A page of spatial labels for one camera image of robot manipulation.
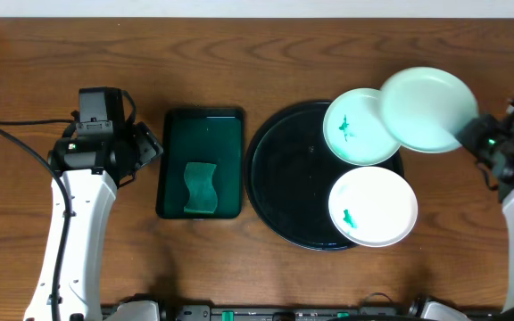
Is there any light green plate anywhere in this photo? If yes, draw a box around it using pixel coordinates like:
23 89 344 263
322 88 400 166
379 67 479 153

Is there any green sponge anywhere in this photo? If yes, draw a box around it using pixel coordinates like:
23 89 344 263
184 162 218 214

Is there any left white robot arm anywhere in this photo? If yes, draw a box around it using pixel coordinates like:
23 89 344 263
23 121 162 320

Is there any rectangular dark green tray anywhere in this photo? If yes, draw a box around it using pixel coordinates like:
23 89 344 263
155 108 244 219

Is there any round black tray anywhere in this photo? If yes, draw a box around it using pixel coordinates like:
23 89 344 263
244 100 406 252

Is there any light green plate top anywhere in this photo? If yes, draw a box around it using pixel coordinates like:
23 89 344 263
322 88 400 166

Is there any white plate with green stain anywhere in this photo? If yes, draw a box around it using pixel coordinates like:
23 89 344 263
327 167 419 248

